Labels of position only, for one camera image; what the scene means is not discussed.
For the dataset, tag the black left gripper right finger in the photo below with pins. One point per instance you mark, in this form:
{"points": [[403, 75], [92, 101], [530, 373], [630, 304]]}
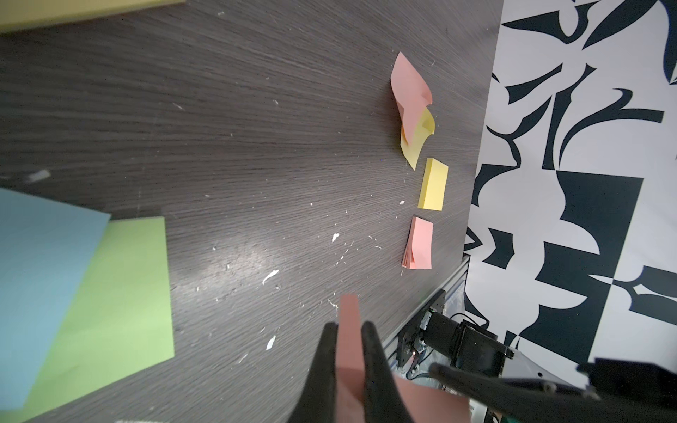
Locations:
{"points": [[381, 400]]}

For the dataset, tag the large pink memo pad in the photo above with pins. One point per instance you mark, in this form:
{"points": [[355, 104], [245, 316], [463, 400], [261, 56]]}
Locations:
{"points": [[418, 252]]}

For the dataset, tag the torn pink memo page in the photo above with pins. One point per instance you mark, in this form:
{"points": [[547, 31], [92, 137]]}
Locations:
{"points": [[411, 93]]}

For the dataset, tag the blue memo pad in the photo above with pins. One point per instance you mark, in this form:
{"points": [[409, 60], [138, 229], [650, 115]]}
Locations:
{"points": [[46, 248]]}

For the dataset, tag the small pink memo pad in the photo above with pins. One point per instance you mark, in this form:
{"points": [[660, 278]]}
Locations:
{"points": [[424, 404]]}

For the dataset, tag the torn yellow memo page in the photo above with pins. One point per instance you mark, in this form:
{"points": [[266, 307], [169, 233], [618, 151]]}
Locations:
{"points": [[411, 148]]}

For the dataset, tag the green memo pad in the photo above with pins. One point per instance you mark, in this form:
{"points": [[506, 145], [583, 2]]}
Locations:
{"points": [[120, 321]]}

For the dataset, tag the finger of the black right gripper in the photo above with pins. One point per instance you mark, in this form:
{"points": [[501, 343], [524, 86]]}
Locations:
{"points": [[618, 391]]}

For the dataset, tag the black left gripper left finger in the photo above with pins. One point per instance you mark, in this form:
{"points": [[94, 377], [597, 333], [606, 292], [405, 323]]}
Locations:
{"points": [[318, 399]]}

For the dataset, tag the yellow memo pad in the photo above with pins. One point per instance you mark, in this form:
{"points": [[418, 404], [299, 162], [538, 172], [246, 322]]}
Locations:
{"points": [[17, 15]]}

